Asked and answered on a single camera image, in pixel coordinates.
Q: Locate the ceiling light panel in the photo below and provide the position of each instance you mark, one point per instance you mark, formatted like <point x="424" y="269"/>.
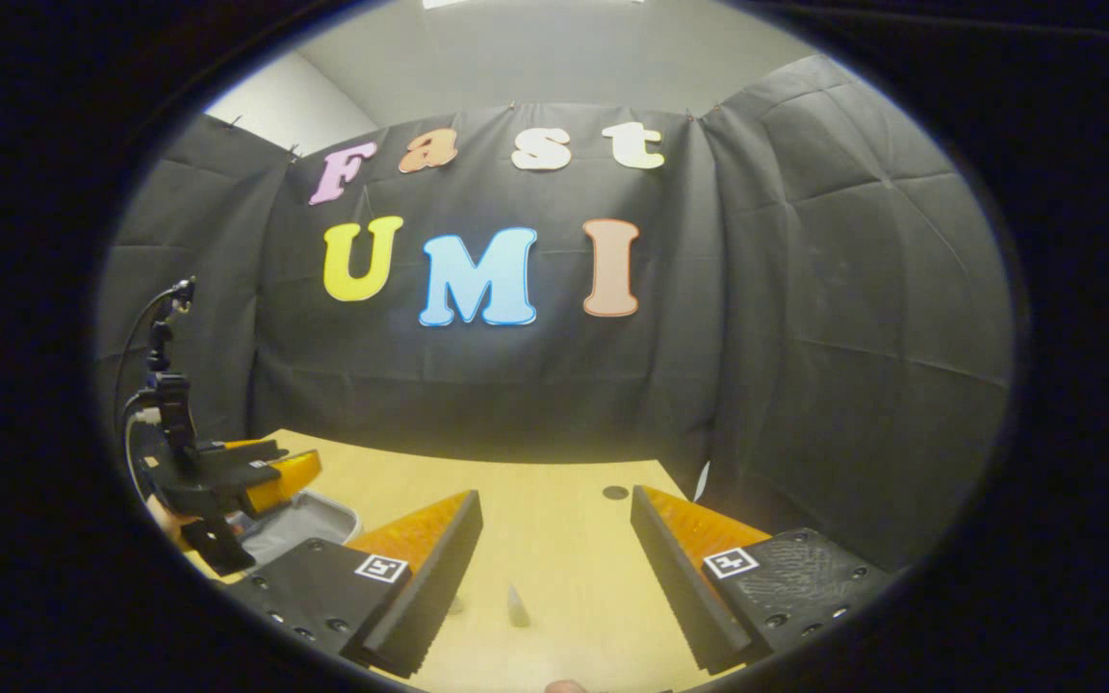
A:
<point x="516" y="3"/>

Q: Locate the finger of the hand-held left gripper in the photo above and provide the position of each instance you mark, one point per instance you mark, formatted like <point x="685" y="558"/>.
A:
<point x="237" y="454"/>
<point x="285" y="479"/>

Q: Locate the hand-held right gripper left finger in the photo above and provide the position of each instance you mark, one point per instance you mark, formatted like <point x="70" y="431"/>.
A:
<point x="434" y="577"/>

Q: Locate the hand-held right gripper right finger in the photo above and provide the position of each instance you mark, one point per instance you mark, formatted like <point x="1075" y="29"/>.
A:
<point x="675" y="587"/>

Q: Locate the white suitcase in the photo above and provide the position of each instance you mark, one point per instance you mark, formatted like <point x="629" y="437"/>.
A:
<point x="309" y="525"/>

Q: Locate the black backdrop cloth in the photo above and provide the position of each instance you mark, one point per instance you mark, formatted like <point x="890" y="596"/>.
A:
<point x="564" y="385"/>

